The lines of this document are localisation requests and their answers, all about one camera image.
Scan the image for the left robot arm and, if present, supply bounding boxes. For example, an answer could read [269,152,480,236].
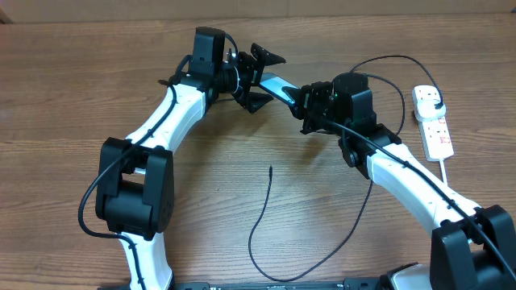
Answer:
[92,27,285,289]

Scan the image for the white power strip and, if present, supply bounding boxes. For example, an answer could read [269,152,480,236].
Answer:
[411,85,454,161]

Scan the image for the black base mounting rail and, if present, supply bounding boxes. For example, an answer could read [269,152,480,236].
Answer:
[98,261,432,290]

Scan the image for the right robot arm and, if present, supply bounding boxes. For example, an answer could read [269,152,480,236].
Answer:
[280,73,515,289]

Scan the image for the white charger adapter plug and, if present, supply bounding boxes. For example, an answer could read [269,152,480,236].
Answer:
[414,98,447,122]

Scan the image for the black USB charging cable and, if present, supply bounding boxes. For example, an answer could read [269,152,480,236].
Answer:
[248,55,445,283]

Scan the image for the Samsung Galaxy smartphone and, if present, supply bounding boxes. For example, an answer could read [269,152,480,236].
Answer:
[259,72,299,107]

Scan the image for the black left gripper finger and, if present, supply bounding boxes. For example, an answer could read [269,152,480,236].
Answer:
[251,43,286,74]
[243,92,273,114]

